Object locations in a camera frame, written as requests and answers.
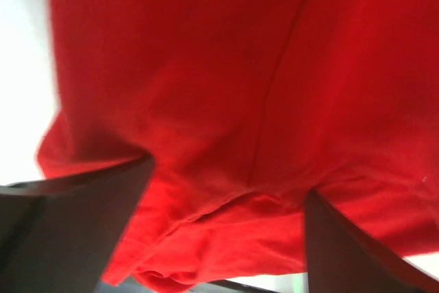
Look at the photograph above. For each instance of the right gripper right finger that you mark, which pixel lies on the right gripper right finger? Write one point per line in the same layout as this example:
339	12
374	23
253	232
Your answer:
343	258

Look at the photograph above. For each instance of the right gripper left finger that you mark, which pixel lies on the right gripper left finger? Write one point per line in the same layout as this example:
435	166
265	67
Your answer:
58	235

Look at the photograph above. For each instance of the red t shirt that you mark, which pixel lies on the red t shirt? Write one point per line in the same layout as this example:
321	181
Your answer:
246	105

